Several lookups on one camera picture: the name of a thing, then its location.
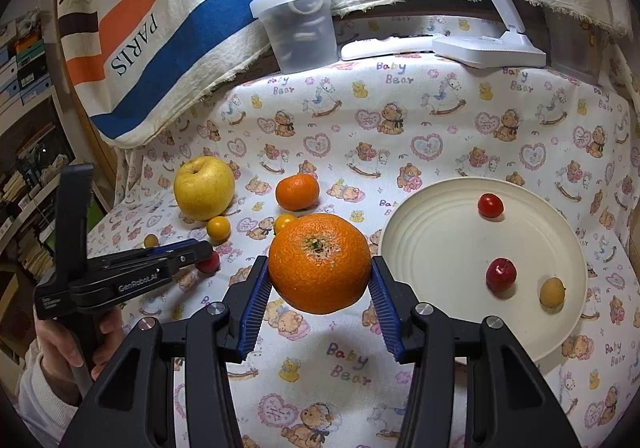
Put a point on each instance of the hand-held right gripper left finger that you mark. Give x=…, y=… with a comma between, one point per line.
x=255, y=308

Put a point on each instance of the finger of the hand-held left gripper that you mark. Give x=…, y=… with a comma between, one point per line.
x=192, y=255
x=150, y=252

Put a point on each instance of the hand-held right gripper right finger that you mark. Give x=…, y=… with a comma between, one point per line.
x=385, y=308

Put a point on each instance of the red cherry tomato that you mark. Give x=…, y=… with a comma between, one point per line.
x=490, y=205
x=210, y=264

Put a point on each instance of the yellow cherry tomato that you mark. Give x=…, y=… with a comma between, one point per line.
x=218, y=228
x=282, y=223

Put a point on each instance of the yellow apple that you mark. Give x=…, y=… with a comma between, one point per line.
x=204, y=188

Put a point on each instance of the cream round plate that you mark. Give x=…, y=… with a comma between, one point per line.
x=440, y=253

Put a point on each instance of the large mandarin orange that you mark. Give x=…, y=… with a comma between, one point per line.
x=320, y=263

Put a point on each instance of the small red stemmed fruit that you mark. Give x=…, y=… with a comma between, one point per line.
x=501, y=275

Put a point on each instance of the small mandarin orange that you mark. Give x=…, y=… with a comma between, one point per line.
x=297, y=191

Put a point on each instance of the small tan fruit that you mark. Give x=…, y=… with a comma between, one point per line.
x=551, y=293

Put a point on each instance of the person's left forearm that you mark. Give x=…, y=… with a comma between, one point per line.
x=45, y=393

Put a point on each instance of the person's left hand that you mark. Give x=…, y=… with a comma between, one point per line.
x=52, y=343

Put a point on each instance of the small brown fruit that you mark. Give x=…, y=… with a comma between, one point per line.
x=151, y=241

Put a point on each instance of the bookshelf with books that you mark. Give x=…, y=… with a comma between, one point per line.
x=30, y=178

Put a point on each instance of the bear print cloth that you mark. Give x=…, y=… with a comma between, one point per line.
x=450, y=128

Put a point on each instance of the striped blanket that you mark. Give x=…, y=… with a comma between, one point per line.
x=210, y=28

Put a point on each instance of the clear lidded plastic container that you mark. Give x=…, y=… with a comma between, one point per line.
x=300, y=38

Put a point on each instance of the white remote control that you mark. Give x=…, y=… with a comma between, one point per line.
x=380, y=48

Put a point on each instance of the clear plastic cup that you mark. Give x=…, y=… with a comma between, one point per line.
x=572, y=48

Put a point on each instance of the wooden frame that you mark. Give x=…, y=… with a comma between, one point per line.
x=102, y=168

